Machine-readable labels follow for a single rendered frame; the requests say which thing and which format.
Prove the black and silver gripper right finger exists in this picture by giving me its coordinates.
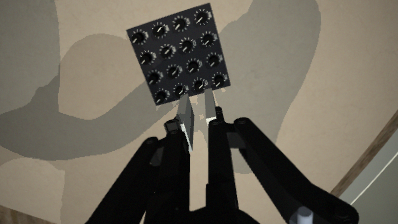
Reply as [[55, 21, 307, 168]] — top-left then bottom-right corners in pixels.
[[204, 88, 359, 224]]

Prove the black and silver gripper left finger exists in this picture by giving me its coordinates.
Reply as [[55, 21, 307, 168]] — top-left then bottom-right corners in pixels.
[[85, 93, 194, 224]]

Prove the black knob box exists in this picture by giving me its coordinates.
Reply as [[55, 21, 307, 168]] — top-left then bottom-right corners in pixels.
[[126, 3, 231, 106]]

